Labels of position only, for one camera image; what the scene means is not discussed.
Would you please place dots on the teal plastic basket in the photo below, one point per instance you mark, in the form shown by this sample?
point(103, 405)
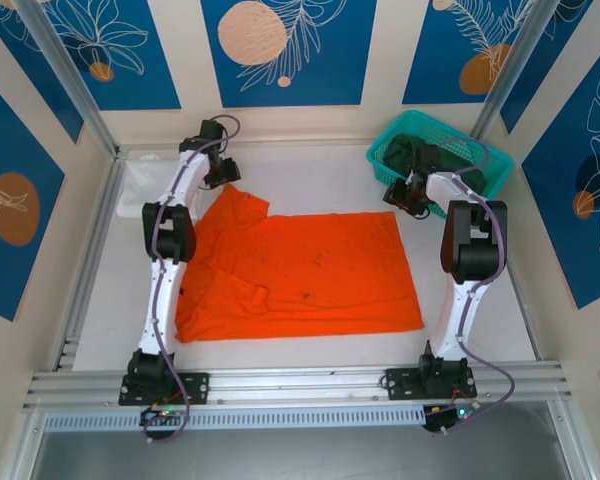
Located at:
point(405, 122)

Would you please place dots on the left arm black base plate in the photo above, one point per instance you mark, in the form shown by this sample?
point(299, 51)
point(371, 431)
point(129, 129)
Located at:
point(197, 387)

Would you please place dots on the left aluminium frame post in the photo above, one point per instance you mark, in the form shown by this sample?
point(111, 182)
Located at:
point(65, 75)

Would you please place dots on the right aluminium table rail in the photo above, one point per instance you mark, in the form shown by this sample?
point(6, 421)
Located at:
point(529, 330)

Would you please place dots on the left aluminium table rail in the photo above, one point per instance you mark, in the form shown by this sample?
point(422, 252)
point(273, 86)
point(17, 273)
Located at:
point(92, 260)

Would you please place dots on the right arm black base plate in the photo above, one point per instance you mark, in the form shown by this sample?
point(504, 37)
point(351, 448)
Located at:
point(402, 384)

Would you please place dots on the orange t-shirt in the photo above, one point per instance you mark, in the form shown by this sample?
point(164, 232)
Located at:
point(305, 260)

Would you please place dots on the right aluminium frame post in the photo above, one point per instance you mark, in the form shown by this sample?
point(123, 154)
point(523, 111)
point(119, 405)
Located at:
point(515, 65)

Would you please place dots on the wide aluminium base rail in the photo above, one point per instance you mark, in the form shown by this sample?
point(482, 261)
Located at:
point(300, 382)

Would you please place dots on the aluminium frame post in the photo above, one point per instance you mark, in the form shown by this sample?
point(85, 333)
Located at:
point(65, 75)
point(515, 65)

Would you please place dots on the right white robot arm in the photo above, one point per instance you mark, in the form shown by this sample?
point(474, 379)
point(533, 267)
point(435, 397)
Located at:
point(455, 310)

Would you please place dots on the dark green t-shirt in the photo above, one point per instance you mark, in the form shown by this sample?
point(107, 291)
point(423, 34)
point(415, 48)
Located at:
point(400, 150)

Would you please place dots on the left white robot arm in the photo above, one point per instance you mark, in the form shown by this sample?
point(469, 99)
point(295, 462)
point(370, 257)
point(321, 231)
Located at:
point(157, 310)

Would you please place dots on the aluminium table rail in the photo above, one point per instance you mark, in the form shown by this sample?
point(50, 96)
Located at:
point(92, 260)
point(529, 330)

